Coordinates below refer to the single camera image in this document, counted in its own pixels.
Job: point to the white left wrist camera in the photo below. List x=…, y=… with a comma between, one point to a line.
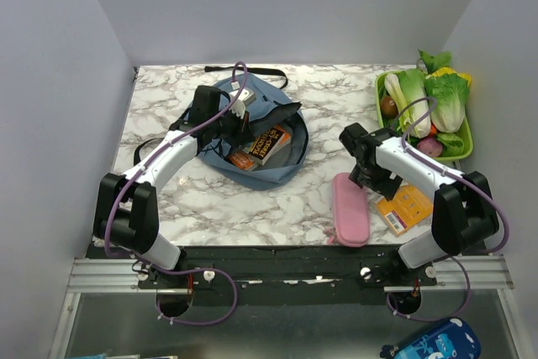
x=246, y=97

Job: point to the left napa cabbage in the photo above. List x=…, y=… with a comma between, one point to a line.
x=412, y=85

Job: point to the black storey treehouse book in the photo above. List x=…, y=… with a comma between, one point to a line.
x=267, y=144

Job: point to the pink pencil case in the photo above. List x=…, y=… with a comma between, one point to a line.
x=350, y=209

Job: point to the green plastic vegetable basket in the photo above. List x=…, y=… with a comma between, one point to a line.
x=447, y=147

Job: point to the yellow corn cob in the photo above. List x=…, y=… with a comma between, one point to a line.
x=446, y=70

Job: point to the green leafy lettuce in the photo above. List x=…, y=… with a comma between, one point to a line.
x=433, y=63

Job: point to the napa cabbage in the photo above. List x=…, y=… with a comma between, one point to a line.
x=451, y=93
x=412, y=85

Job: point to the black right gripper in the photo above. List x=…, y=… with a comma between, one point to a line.
x=386, y=186

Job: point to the blue student backpack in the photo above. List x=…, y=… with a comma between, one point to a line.
x=272, y=107

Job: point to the orange notebook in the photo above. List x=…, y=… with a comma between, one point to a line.
x=405, y=210

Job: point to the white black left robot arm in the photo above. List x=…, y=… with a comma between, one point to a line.
x=127, y=207

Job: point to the blue shark pencil case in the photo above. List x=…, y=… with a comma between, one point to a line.
x=450, y=338

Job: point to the right napa cabbage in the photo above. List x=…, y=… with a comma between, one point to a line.
x=451, y=93

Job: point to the white green leek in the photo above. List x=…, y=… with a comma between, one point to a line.
x=394, y=90

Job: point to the brown mushroom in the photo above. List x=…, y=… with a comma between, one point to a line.
x=388, y=108

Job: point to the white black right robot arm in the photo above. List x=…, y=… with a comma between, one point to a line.
x=464, y=214

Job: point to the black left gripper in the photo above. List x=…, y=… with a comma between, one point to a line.
x=243, y=129

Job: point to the purple red onion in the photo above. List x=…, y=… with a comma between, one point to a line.
x=430, y=146

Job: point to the orange storey treehouse book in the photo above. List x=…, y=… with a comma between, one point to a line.
x=242, y=161

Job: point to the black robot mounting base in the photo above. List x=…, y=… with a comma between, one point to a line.
x=285, y=276

